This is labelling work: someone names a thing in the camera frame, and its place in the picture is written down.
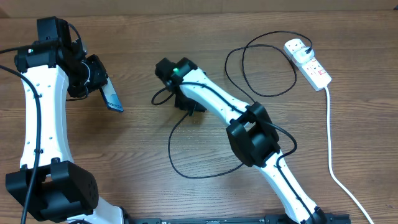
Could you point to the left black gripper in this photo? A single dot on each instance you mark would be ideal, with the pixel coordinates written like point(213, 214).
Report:
point(101, 74)

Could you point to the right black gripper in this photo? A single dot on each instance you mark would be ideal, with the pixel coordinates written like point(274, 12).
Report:
point(181, 104)

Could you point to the black smartphone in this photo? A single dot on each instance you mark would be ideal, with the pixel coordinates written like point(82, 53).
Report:
point(110, 97)

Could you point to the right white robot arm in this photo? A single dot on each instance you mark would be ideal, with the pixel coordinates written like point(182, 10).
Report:
point(252, 135)

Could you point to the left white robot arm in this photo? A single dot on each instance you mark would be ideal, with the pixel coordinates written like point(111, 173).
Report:
point(49, 185)

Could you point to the white charger plug adapter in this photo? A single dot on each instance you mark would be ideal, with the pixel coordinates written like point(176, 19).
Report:
point(303, 55)

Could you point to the white power strip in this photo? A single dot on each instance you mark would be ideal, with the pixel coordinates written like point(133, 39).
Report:
point(313, 71)

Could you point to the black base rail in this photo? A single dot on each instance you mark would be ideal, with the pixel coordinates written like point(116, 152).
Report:
point(268, 219)

